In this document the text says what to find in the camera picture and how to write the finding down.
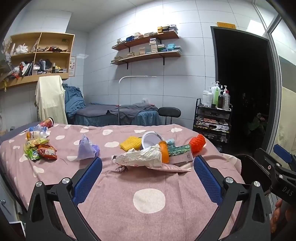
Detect blue-covered massage bed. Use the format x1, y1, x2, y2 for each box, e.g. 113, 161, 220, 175
66, 102, 161, 127

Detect bundle of bags and books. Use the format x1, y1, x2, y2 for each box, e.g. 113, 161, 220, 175
5, 61, 34, 79

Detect pile of small clutter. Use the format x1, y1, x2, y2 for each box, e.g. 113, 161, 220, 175
37, 46, 70, 52

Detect red snack packet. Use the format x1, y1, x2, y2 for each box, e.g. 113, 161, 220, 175
37, 144, 58, 161

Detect blue blanket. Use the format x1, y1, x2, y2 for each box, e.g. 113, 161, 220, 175
62, 84, 86, 117

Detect clear pump bottle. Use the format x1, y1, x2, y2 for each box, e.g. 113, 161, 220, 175
223, 85, 231, 111

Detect row of small boxes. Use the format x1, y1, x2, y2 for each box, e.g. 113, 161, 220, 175
33, 59, 68, 75

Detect black storage cart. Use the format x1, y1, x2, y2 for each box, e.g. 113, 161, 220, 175
192, 98, 233, 152

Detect black trash bin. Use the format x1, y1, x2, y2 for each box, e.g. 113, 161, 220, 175
232, 154, 275, 204

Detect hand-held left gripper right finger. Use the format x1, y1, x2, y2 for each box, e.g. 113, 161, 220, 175
193, 155, 271, 241

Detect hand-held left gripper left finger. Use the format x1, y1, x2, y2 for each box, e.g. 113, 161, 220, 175
25, 156, 103, 241

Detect white plastic bags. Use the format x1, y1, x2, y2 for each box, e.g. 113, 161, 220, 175
14, 44, 29, 55

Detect wooden cubby shelf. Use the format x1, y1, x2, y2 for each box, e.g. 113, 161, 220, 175
0, 32, 75, 91

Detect green snack packet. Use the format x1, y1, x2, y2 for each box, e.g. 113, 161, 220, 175
26, 147, 42, 161

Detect crumpled white paper bag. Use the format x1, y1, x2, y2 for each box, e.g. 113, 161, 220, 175
112, 145, 162, 168

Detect pink flat packet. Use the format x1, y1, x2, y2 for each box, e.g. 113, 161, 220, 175
148, 155, 194, 174

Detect potted plant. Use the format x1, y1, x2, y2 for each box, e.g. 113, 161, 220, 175
247, 112, 268, 138

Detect orange plastic bottle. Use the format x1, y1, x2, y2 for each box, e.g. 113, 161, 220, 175
158, 141, 170, 163

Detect orange foam fruit net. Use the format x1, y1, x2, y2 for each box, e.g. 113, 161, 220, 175
189, 134, 206, 153

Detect person's right hand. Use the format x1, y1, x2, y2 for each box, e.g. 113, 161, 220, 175
270, 199, 284, 233

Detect yellow foam fruit net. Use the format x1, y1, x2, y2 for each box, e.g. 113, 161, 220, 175
120, 136, 142, 151

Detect yellow-green snack packet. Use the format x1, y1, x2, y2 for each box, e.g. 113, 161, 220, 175
24, 137, 50, 151

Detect pink polka-dot bedspread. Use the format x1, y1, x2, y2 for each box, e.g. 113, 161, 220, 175
0, 123, 245, 241

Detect red snack cup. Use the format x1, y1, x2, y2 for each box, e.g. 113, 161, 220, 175
39, 117, 55, 128

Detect black stool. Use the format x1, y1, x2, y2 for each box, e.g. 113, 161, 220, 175
158, 107, 181, 126

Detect grey towel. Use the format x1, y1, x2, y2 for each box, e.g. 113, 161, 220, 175
109, 103, 159, 120

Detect purple plastic bag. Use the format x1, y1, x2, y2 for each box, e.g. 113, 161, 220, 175
77, 134, 100, 161

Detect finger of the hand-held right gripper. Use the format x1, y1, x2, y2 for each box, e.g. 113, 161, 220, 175
273, 144, 296, 167
254, 148, 282, 180

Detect small wall poster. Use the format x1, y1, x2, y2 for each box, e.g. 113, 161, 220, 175
69, 56, 76, 77

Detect white floor lamp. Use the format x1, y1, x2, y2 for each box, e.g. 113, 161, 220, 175
118, 75, 158, 126

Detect cream towel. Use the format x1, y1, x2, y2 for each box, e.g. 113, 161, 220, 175
35, 75, 68, 126

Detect glass partition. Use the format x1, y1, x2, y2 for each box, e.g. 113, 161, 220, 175
255, 0, 296, 160

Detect clear plastic water bottle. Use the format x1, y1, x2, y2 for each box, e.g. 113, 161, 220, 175
28, 125, 49, 133
26, 131, 50, 141

